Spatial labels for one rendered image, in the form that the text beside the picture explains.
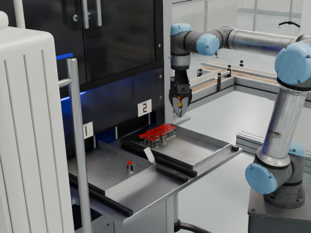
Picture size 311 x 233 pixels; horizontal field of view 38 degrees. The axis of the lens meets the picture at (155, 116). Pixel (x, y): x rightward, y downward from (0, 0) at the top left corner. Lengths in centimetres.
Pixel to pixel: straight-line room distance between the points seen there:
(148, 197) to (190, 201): 162
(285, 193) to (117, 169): 64
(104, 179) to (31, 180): 75
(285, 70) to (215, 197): 199
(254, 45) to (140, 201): 67
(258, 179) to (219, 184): 186
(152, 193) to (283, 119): 52
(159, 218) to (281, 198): 81
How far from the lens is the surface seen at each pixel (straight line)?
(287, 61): 138
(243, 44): 165
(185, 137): 204
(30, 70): 93
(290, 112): 146
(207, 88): 253
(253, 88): 271
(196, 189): 334
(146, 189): 164
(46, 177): 102
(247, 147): 289
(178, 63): 169
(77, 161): 110
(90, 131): 181
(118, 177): 173
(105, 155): 190
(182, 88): 166
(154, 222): 232
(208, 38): 160
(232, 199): 326
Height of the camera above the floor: 173
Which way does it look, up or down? 22 degrees down
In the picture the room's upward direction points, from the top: 1 degrees counter-clockwise
